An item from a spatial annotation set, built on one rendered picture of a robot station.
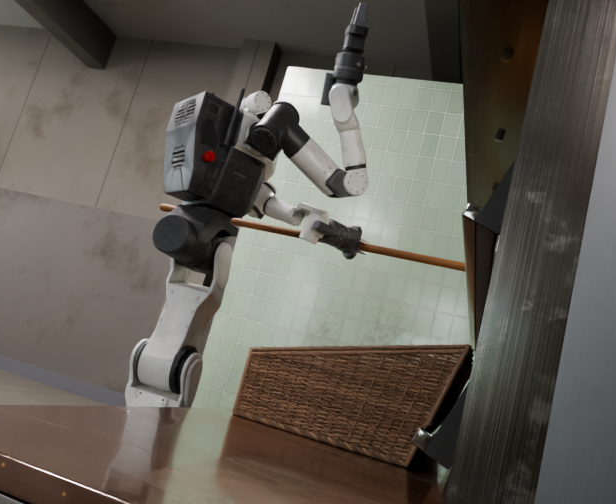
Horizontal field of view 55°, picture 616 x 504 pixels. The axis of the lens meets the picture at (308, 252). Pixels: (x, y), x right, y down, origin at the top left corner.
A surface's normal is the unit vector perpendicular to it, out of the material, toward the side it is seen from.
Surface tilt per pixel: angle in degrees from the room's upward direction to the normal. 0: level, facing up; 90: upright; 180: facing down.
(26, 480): 90
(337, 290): 90
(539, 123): 90
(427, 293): 90
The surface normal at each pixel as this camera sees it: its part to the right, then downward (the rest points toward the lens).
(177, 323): -0.20, -0.41
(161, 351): -0.12, -0.61
